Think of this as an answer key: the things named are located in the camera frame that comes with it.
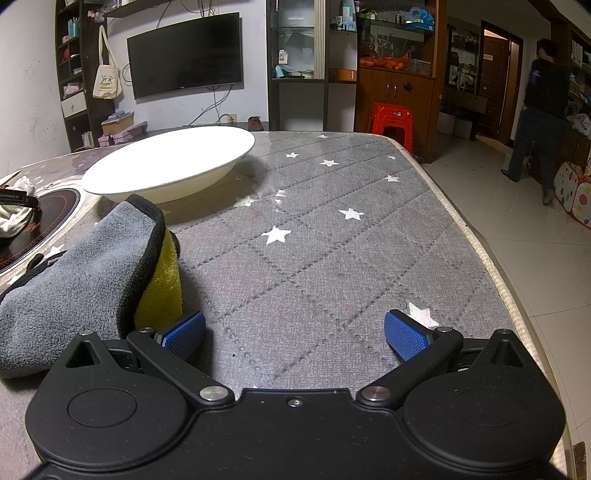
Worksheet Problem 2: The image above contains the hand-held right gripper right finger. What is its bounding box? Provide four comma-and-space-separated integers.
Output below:
355, 309, 532, 409

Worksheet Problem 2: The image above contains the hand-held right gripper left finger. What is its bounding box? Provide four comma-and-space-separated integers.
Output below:
55, 310, 235, 409

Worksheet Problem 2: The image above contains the white bowl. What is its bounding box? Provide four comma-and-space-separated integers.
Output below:
82, 126, 256, 205

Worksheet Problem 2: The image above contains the white rag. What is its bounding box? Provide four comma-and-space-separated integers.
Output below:
0, 174, 38, 239

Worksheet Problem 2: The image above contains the black induction cooktop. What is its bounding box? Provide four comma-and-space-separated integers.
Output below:
0, 187, 82, 278

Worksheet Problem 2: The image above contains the stack of books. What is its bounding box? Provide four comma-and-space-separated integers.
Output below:
95, 129, 149, 147

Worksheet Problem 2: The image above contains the cardboard box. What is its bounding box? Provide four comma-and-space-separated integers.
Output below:
102, 111, 136, 137

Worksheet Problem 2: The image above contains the grey star print tablecloth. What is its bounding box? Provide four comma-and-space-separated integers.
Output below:
0, 130, 570, 480

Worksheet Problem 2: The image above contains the white tote bag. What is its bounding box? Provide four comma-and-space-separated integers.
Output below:
92, 25, 123, 100

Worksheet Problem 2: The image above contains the black television stand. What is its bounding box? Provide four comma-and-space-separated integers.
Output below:
69, 121, 278, 153

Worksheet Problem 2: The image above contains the red plastic stool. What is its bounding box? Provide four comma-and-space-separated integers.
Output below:
367, 102, 415, 153

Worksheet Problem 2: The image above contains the black television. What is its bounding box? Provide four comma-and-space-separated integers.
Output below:
126, 12, 244, 100

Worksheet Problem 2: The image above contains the brown wooden cabinet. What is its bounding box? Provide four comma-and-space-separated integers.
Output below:
355, 0, 448, 164

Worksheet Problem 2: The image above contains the brown wooden door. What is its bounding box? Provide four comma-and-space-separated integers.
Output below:
479, 20, 525, 145

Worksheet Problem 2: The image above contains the bag of oranges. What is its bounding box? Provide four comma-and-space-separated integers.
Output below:
359, 51, 413, 71

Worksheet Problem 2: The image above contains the glass display cabinet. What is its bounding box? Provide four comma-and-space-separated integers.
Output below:
267, 0, 358, 133

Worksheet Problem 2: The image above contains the dark wall shelf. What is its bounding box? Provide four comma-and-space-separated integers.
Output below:
55, 0, 116, 153

